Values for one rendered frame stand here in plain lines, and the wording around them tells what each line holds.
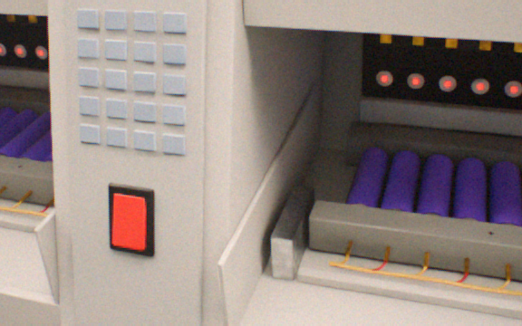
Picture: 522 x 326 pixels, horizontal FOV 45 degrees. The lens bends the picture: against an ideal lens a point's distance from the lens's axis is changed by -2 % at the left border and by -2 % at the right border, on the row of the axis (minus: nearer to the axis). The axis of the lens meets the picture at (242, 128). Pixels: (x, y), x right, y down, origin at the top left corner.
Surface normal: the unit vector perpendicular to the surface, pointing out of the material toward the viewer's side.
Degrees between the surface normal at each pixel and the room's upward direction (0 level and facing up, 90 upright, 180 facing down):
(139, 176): 90
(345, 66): 90
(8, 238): 17
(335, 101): 90
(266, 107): 90
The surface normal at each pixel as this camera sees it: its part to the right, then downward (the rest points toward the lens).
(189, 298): -0.32, 0.21
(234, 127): 0.95, 0.10
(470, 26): -0.32, 0.48
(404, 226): -0.07, -0.87
